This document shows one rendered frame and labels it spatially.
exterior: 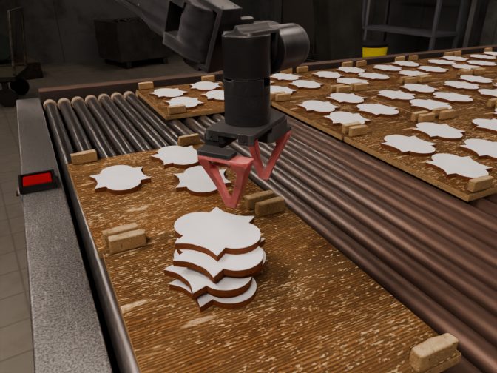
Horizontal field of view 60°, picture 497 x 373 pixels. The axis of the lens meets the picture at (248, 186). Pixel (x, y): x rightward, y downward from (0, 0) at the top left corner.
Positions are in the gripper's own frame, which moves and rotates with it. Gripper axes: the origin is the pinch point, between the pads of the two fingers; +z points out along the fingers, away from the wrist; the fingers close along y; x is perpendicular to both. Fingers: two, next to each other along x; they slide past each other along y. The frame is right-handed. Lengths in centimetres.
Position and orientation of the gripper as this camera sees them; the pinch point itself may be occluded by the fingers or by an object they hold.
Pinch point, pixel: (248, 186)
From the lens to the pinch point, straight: 57.7
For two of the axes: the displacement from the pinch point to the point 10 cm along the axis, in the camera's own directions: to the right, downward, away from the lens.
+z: 0.1, 9.0, 4.3
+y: 4.5, -3.9, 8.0
